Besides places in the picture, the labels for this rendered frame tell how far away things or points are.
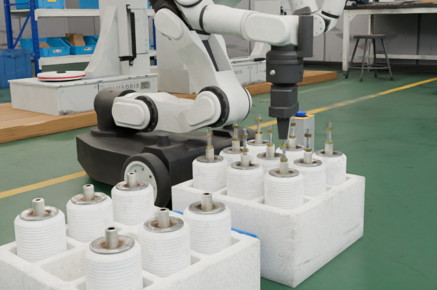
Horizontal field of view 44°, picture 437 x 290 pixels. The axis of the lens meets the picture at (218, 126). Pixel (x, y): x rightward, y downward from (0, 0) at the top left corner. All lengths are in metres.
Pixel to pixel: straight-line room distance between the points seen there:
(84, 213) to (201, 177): 0.40
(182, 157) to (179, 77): 2.37
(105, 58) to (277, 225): 2.62
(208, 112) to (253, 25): 0.58
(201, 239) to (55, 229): 0.28
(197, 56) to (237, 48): 6.08
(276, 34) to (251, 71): 3.42
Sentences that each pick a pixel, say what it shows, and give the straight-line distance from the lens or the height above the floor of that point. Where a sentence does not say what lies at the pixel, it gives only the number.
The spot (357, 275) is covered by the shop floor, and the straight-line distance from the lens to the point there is 1.41.
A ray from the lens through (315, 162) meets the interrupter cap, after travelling 1.44.
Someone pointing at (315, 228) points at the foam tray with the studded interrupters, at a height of 0.12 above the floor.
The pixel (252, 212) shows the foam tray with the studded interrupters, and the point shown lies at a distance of 1.32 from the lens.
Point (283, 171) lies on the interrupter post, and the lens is 1.32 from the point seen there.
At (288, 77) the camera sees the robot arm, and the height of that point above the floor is 0.49.
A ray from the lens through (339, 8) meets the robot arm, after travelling 1.90.
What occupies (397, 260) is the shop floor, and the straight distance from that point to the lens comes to 1.51.
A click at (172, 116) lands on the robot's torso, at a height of 0.28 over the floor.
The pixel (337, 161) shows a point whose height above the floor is 0.24.
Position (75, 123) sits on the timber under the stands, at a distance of 3.33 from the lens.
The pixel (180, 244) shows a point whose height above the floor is 0.23.
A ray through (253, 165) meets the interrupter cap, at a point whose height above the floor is 0.25.
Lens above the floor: 0.62
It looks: 11 degrees down
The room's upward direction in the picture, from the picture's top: 1 degrees counter-clockwise
